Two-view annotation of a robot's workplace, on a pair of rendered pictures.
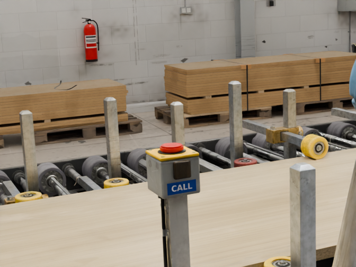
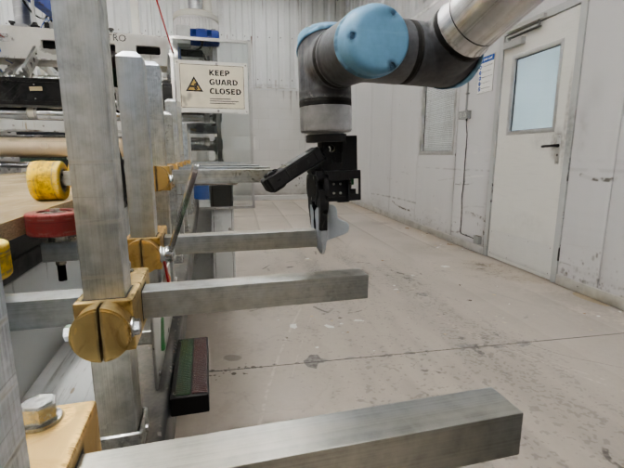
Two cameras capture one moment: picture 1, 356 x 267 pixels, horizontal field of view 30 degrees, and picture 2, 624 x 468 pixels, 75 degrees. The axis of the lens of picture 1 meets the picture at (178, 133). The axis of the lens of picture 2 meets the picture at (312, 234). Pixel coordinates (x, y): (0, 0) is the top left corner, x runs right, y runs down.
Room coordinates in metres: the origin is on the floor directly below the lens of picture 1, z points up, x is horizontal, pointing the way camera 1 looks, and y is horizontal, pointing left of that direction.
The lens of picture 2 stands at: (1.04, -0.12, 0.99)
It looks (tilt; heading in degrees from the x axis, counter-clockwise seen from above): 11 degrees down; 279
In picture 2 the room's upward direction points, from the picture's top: straight up
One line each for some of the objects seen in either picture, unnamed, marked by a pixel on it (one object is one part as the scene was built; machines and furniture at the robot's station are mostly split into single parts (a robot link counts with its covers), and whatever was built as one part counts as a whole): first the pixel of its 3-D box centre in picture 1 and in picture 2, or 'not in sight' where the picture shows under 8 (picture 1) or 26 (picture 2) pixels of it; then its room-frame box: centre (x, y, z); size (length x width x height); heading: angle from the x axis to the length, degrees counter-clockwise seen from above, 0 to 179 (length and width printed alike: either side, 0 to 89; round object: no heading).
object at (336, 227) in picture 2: not in sight; (332, 229); (1.11, -0.83, 0.86); 0.06 x 0.03 x 0.09; 23
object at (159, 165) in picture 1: (172, 172); not in sight; (1.09, 0.01, 1.18); 0.07 x 0.07 x 0.08; 23
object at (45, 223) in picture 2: not in sight; (58, 244); (1.52, -0.67, 0.85); 0.08 x 0.08 x 0.11
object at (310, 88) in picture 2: not in sight; (325, 69); (1.13, -0.84, 1.14); 0.10 x 0.09 x 0.12; 122
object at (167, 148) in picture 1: (171, 149); not in sight; (1.09, 0.01, 1.22); 0.04 x 0.04 x 0.02
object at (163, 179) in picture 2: not in sight; (159, 177); (1.49, -0.94, 0.95); 0.14 x 0.06 x 0.05; 113
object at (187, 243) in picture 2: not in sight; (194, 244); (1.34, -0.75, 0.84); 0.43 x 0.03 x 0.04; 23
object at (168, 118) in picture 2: not in sight; (170, 203); (1.58, -1.15, 0.86); 0.04 x 0.04 x 0.48; 23
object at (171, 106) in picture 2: not in sight; (175, 175); (1.68, -1.38, 0.93); 0.04 x 0.04 x 0.48; 23
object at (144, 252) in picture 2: not in sight; (146, 247); (1.40, -0.71, 0.85); 0.14 x 0.06 x 0.05; 113
